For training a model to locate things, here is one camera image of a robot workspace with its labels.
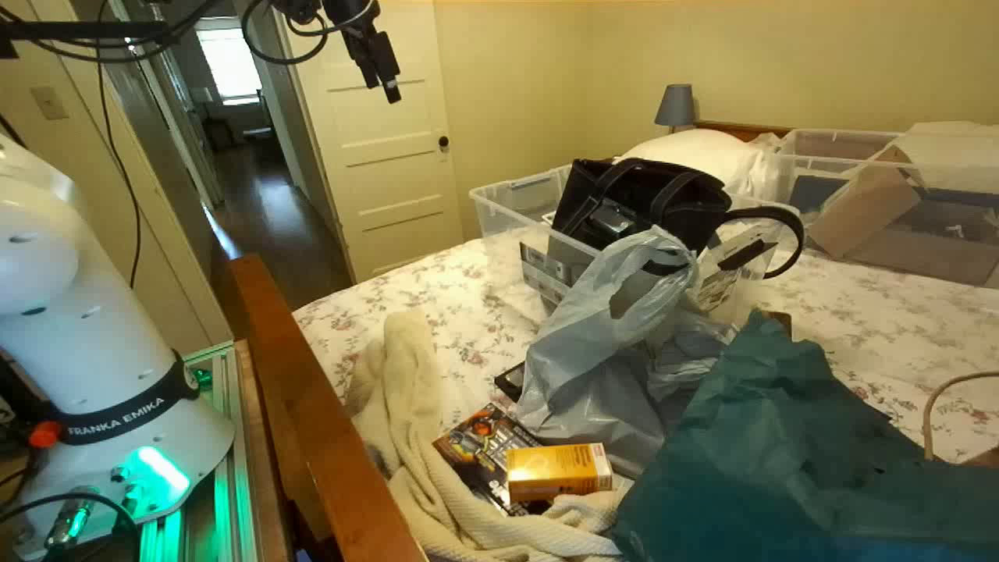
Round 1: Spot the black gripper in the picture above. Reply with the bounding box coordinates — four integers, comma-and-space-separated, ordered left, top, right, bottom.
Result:
328, 0, 407, 105

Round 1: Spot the black bag with white stitching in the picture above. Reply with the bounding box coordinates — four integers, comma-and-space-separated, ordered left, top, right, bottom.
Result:
547, 156, 810, 279

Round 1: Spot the grey plastic shopping bag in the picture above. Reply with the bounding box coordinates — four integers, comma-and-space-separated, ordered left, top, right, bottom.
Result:
512, 223, 757, 477

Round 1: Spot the yellow cardboard box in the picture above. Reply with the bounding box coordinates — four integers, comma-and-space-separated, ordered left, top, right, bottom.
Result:
503, 441, 618, 508

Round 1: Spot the brown cardboard box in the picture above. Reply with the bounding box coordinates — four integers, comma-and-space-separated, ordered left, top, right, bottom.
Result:
810, 160, 999, 289

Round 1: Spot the cream panelled door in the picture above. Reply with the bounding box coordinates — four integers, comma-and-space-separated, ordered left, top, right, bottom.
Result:
271, 0, 467, 283

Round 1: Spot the bright hallway window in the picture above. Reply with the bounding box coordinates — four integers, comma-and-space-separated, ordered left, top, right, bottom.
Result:
195, 23, 264, 108

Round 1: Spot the clear plastic storage bin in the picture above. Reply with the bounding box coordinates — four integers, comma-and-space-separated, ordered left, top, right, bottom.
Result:
466, 166, 731, 317

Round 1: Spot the grey lamp shade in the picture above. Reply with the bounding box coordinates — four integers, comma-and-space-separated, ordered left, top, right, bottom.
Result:
653, 82, 704, 134

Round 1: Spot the white pillow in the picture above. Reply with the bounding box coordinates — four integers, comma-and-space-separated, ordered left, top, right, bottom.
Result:
618, 125, 775, 201

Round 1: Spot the cream towel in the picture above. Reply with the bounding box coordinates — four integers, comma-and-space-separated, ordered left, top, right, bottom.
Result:
348, 308, 635, 562

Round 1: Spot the wooden bed footboard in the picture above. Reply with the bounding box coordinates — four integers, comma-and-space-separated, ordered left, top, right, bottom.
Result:
212, 249, 424, 562

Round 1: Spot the wooden headboard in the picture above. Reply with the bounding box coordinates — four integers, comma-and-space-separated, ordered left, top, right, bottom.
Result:
693, 119, 797, 142

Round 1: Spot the colourful printed packet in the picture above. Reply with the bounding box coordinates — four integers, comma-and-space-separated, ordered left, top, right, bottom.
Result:
430, 401, 557, 516

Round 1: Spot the small black flat bar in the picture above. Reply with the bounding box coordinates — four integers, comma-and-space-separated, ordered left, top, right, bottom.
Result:
716, 236, 777, 277

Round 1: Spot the large clear storage bin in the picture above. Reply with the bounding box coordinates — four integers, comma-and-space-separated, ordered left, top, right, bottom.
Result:
772, 125, 999, 289

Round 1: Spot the teal fabric cloth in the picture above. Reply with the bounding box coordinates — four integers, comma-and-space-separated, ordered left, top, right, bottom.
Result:
606, 308, 999, 562

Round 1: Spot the floral bed sheet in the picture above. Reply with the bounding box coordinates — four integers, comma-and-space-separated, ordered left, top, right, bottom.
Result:
289, 227, 999, 494

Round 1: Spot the white plastic cover sheet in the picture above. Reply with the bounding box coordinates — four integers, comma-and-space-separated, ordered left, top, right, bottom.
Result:
891, 119, 999, 196

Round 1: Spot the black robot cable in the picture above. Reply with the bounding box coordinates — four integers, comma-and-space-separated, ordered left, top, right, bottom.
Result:
92, 0, 338, 293

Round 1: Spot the wall light switch plate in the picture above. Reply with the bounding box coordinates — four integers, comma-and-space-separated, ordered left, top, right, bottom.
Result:
29, 85, 72, 125

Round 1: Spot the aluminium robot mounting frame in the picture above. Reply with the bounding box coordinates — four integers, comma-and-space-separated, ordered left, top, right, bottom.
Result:
135, 339, 264, 562

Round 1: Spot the beige cable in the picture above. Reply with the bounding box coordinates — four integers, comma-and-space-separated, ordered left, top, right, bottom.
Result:
920, 369, 999, 465

